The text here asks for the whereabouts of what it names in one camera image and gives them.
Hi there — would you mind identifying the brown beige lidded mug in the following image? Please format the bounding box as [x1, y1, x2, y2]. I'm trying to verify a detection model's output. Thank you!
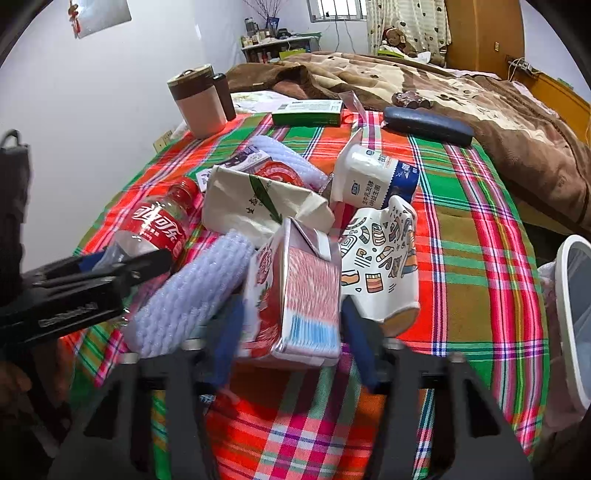
[167, 64, 236, 139]

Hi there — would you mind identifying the purple white small carton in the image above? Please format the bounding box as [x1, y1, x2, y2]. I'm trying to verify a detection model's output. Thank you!
[197, 146, 271, 193]

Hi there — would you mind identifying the white trash bin rim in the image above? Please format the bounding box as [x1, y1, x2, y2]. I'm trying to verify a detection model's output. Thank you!
[555, 235, 591, 413]

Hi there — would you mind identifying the wooden bed headboard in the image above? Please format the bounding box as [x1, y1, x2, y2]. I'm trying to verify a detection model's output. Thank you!
[515, 68, 590, 145]

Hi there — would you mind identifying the white foam net sleeve far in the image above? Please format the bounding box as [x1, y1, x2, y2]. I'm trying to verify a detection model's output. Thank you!
[249, 135, 329, 191]

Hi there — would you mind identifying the cluttered wall shelf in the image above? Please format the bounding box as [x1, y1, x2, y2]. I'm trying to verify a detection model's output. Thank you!
[240, 17, 322, 63]

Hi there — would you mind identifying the coca cola plastic bottle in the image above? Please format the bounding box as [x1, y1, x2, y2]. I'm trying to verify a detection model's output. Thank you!
[94, 177, 200, 269]

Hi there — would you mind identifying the white blue yogurt bottle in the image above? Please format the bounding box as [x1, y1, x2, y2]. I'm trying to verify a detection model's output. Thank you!
[331, 144, 420, 210]

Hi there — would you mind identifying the wall poster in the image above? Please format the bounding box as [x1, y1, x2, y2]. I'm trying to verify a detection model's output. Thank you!
[68, 0, 132, 39]

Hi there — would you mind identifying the operator left hand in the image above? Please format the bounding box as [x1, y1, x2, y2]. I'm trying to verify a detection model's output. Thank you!
[1, 342, 72, 417]

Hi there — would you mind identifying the clear plastic wrapper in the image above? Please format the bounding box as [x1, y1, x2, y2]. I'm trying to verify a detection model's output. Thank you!
[339, 90, 368, 123]

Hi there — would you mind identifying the dried branch vase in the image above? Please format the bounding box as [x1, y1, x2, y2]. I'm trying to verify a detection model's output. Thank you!
[245, 0, 286, 30]

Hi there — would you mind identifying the green white medicine box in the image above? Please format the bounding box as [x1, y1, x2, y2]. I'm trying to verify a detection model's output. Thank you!
[271, 100, 342, 127]

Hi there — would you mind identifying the patterned curtain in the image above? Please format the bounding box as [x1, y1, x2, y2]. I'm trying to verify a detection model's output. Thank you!
[366, 0, 452, 56]

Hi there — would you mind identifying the plaid red green tablecloth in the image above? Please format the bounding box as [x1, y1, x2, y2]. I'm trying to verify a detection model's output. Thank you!
[76, 113, 549, 479]

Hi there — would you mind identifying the window with bars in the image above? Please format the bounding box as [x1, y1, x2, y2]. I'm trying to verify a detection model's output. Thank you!
[307, 0, 367, 22]

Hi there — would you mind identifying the small dark hair clip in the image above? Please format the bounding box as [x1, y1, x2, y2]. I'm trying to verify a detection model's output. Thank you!
[392, 91, 432, 109]

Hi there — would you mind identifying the teddy bear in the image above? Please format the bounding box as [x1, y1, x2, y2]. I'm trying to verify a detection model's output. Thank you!
[383, 27, 418, 58]

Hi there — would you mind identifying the brown plush blanket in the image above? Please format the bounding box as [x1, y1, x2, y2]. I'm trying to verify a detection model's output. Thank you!
[226, 52, 590, 236]

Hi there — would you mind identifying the pink trash bag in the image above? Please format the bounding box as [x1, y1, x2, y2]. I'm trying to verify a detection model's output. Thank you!
[538, 261, 583, 436]

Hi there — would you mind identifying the pink strawberry milk carton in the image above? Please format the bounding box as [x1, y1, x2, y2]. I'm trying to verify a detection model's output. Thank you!
[236, 218, 342, 369]

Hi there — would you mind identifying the wall outlet plate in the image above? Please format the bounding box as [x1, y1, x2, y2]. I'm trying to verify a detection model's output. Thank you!
[152, 130, 172, 153]

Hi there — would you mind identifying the white foam net sleeve near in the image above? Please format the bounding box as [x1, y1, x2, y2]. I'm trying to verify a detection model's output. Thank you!
[123, 230, 254, 358]

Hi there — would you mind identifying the red round lid packet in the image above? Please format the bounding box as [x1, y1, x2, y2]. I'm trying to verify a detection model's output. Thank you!
[255, 161, 304, 187]

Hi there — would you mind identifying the wooden wardrobe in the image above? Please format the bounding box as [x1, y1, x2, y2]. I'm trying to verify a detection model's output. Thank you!
[446, 0, 525, 79]

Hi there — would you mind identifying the beige tissue pack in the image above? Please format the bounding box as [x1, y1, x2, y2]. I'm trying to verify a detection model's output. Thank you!
[201, 167, 335, 247]

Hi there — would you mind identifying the white foam net sleeve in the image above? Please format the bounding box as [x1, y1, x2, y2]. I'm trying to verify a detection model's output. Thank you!
[249, 135, 329, 191]
[123, 230, 254, 358]

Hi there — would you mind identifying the crushed patterned paper cup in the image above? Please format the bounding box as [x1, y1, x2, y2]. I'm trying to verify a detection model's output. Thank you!
[339, 195, 421, 337]

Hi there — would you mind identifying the dark blue glasses case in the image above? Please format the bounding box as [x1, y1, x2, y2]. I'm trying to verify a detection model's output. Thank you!
[384, 106, 474, 147]

